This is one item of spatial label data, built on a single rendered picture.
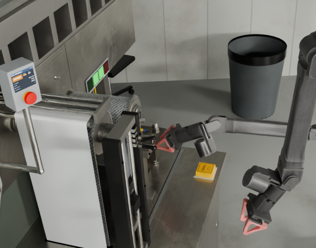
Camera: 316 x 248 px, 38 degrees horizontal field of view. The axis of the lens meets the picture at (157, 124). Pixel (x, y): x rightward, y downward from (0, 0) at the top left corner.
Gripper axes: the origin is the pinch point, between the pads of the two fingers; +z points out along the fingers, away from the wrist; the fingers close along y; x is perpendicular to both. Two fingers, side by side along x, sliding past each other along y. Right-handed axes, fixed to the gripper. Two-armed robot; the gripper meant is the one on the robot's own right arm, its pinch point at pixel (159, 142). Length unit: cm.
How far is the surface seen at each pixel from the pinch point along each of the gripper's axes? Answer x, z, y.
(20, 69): 57, -22, -64
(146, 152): 3.9, -1.6, -12.9
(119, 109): 22.7, -0.3, -11.7
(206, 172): -22.8, -7.7, 6.6
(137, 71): -34, 142, 241
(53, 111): 39, 0, -39
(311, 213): -126, -7, 96
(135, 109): 19.4, -4.4, -8.6
